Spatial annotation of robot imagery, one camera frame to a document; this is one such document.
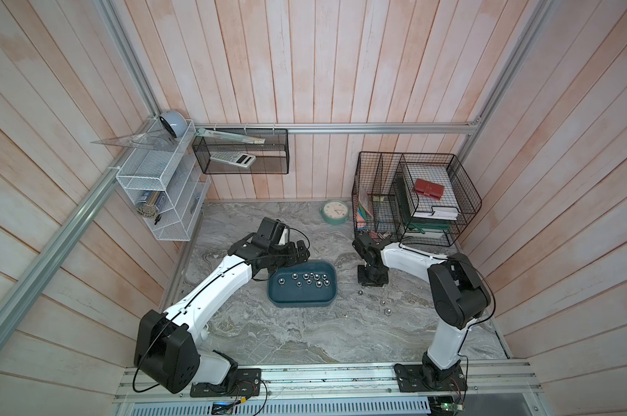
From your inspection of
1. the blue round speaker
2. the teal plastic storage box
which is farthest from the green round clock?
the blue round speaker

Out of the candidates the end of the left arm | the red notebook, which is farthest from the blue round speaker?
the red notebook

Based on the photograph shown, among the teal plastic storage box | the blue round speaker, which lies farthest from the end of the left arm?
the blue round speaker

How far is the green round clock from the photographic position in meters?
1.13

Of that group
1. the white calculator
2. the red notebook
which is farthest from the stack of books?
the white calculator

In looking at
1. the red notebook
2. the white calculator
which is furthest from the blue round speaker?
the red notebook

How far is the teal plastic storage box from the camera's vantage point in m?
0.90

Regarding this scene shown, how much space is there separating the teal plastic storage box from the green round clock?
0.23m
